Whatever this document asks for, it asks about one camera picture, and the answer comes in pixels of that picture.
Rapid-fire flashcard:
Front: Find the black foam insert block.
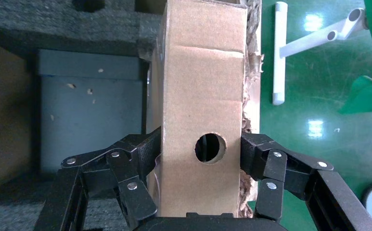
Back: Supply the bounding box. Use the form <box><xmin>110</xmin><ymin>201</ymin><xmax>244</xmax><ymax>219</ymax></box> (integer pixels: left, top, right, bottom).
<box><xmin>0</xmin><ymin>177</ymin><xmax>126</xmax><ymax>231</ymax></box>
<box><xmin>0</xmin><ymin>0</ymin><xmax>167</xmax><ymax>61</ymax></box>

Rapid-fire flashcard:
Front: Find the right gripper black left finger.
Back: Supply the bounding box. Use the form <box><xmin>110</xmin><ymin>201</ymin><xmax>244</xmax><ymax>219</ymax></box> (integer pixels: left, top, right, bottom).
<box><xmin>34</xmin><ymin>127</ymin><xmax>163</xmax><ymax>231</ymax></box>

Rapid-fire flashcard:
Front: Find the green table cloth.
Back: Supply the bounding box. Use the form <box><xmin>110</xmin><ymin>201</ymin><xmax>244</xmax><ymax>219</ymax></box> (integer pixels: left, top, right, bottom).
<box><xmin>338</xmin><ymin>0</ymin><xmax>372</xmax><ymax>116</ymax></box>

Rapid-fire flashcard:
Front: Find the large open cardboard carton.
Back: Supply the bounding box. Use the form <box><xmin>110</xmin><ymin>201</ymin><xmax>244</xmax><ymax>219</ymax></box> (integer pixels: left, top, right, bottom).
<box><xmin>0</xmin><ymin>0</ymin><xmax>265</xmax><ymax>220</ymax></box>

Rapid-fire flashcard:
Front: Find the small brown box with hole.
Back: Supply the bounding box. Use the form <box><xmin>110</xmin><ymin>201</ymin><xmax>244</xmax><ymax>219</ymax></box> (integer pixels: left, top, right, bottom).
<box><xmin>147</xmin><ymin>0</ymin><xmax>249</xmax><ymax>219</ymax></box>

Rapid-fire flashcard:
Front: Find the white tubular table leg frame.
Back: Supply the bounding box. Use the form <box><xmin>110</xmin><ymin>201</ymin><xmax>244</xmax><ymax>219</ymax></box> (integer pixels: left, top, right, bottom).
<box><xmin>272</xmin><ymin>1</ymin><xmax>367</xmax><ymax>106</ymax></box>

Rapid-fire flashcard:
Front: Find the grey panel inside carton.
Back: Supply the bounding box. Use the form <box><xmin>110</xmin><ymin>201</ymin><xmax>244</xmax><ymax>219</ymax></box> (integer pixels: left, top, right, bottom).
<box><xmin>38</xmin><ymin>49</ymin><xmax>149</xmax><ymax>175</ymax></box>

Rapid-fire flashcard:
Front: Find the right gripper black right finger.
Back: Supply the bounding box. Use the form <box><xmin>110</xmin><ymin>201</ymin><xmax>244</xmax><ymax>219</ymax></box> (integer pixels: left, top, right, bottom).
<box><xmin>240</xmin><ymin>132</ymin><xmax>372</xmax><ymax>231</ymax></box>

